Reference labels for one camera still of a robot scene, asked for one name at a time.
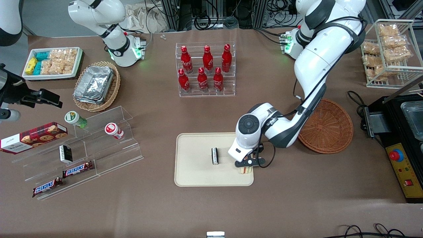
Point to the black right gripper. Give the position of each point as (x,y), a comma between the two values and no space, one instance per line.
(15,89)

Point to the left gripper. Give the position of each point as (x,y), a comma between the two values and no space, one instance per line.
(260,148)

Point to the triangular sandwich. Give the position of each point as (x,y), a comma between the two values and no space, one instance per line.
(245,170)

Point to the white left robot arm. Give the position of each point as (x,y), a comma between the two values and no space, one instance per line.
(317,59)

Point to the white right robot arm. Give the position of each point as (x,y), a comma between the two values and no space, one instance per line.
(99,19)

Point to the white rectangular snack tray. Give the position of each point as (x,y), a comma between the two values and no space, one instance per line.
(53,77)

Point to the beige plastic tray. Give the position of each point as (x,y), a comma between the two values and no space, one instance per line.
(198,172)

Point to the oval light wicker basket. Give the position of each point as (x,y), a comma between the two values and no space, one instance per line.
(114,89)

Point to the round brown wicker basket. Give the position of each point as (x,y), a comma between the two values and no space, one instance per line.
(330,129)

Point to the green lid drink bottle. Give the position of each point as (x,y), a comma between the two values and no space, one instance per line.
(73,118)

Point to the clear bag of crackers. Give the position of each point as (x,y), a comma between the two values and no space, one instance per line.
(64,53)
(69,65)
(57,67)
(370,60)
(376,72)
(371,48)
(388,30)
(46,67)
(394,41)
(398,54)

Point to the teal snack packet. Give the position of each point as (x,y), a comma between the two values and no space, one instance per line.
(42,56)
(37,68)

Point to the small black white box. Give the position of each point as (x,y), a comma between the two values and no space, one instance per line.
(65,154)
(215,156)

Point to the yellow snack packet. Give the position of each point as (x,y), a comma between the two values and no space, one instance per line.
(31,66)

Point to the red cookie box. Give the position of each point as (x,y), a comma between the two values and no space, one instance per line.
(33,137)

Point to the aluminium foil container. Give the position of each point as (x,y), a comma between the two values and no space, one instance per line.
(94,82)
(99,100)

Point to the red lid drink bottle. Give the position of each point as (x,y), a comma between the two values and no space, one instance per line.
(112,129)

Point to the snickers chocolate bar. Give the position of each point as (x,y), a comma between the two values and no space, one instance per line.
(78,169)
(47,187)

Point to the small white black device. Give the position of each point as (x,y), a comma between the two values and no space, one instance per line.
(215,235)

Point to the clear acrylic bottle rack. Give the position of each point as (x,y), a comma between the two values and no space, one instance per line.
(228,84)

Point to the clear acrylic stepped shelf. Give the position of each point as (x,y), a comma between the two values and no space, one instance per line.
(109,155)

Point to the red cola bottle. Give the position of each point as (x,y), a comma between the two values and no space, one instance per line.
(208,59)
(184,82)
(218,81)
(186,61)
(226,59)
(202,81)

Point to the crumpled beige cloth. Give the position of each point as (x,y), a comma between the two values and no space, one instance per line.
(138,16)

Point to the large black appliance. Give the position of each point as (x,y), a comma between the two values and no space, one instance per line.
(395,125)

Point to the yellow black emergency stop box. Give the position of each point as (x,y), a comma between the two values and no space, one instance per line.
(408,178)

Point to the clear plastic container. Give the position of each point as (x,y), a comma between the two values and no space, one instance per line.
(413,120)

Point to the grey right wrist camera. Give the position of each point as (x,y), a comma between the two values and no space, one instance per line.
(10,115)

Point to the aluminium profile frame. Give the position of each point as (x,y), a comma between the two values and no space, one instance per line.
(214,10)

